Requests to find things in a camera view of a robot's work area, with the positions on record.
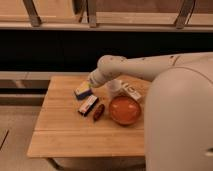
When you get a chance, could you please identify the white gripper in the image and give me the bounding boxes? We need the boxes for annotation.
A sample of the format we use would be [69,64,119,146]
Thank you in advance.
[87,69,107,88]

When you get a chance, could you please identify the eraser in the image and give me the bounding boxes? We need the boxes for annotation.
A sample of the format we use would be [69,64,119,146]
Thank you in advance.
[78,95,99,116]

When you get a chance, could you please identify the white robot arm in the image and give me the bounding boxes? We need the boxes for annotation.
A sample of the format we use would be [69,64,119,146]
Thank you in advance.
[89,52,213,171]

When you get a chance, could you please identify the blue and yellow sponge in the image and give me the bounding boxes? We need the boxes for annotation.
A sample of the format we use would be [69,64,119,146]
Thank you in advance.
[74,82,92,100]

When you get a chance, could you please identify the dark red oblong object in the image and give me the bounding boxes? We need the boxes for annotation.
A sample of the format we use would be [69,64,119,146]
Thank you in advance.
[93,104,105,121]

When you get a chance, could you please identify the orange bowl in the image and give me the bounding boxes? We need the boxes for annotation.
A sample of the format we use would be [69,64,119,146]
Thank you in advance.
[108,96,141,125]

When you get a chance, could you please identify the wooden table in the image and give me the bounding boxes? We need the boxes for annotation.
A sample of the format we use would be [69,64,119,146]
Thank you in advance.
[27,76,144,163]

